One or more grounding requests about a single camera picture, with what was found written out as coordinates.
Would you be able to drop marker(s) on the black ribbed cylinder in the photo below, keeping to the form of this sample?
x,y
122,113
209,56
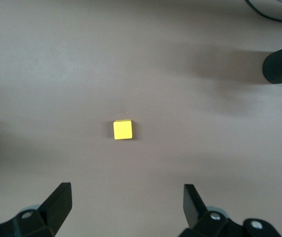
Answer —
x,y
281,65

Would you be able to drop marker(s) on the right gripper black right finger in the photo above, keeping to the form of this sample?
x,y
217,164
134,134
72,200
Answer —
x,y
192,209

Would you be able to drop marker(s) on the yellow block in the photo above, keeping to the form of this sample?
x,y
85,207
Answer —
x,y
122,130

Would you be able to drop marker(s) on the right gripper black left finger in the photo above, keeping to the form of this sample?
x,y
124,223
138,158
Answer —
x,y
54,209

